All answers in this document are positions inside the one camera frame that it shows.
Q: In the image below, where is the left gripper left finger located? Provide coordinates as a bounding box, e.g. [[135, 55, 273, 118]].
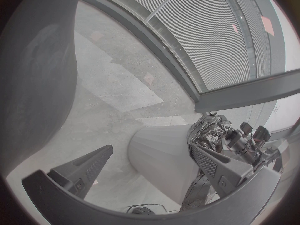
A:
[[49, 144, 113, 200]]

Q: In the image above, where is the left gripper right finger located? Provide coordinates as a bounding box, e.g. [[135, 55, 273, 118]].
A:
[[189, 143, 255, 197]]

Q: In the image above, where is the dark grey round chair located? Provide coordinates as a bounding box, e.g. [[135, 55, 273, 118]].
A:
[[0, 0, 79, 173]]

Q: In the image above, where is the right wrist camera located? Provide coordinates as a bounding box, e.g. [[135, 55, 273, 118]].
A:
[[240, 122, 253, 135]]

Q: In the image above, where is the black cable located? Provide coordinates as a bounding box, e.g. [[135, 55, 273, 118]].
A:
[[127, 203, 178, 215]]

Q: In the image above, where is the white trash bin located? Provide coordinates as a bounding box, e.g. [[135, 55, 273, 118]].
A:
[[127, 123, 207, 206]]

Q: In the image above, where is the window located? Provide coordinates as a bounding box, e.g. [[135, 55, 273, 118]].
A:
[[80, 0, 300, 135]]

